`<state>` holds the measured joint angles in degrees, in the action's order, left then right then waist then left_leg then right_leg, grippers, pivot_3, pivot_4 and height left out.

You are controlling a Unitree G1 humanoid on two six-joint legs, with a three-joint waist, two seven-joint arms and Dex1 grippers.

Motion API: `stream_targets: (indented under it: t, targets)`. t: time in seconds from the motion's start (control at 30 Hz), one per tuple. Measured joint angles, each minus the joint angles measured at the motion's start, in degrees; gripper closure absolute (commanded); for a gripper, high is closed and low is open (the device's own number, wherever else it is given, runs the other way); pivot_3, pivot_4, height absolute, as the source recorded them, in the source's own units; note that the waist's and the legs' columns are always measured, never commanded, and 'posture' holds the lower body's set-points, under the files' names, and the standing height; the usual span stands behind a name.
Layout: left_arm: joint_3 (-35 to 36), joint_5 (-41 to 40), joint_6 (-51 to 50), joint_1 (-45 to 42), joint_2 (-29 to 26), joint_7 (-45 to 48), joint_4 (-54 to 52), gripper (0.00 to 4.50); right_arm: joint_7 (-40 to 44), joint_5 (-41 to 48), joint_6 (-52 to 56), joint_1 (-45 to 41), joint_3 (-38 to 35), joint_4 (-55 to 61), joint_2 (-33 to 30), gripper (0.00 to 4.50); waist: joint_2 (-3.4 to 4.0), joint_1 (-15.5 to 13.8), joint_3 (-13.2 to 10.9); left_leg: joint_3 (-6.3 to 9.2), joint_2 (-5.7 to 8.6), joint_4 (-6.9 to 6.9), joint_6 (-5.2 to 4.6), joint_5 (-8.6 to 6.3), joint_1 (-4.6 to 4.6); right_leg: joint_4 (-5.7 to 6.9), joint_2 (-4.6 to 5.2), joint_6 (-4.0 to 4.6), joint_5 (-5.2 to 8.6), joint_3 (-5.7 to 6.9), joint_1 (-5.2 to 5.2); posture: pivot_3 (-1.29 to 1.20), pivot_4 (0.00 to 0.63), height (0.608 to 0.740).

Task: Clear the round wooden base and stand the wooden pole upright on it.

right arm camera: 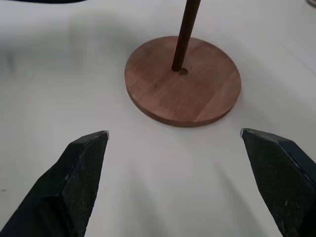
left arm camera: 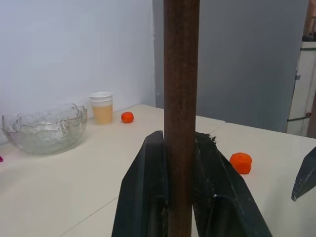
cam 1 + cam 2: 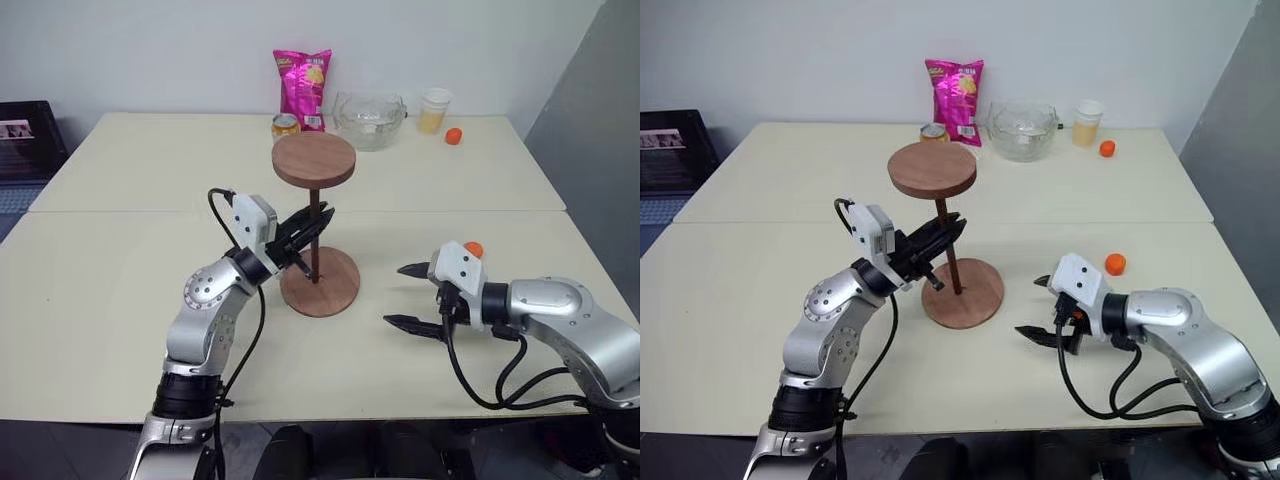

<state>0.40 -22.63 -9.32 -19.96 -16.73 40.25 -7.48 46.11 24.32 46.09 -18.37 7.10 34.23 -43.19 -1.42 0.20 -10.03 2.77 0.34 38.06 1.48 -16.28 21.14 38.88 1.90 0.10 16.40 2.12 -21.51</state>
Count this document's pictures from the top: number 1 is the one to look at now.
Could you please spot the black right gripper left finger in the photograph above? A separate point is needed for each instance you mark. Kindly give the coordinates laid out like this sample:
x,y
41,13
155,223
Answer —
x,y
61,190

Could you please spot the round wooden base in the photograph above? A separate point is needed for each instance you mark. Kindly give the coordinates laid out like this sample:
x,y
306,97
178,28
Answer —
x,y
187,96

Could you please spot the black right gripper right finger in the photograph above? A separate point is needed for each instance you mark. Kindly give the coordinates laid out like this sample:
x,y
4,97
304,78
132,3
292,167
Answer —
x,y
279,182

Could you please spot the dark wooden pole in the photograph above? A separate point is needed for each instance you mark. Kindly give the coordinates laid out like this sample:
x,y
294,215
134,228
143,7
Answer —
x,y
185,32

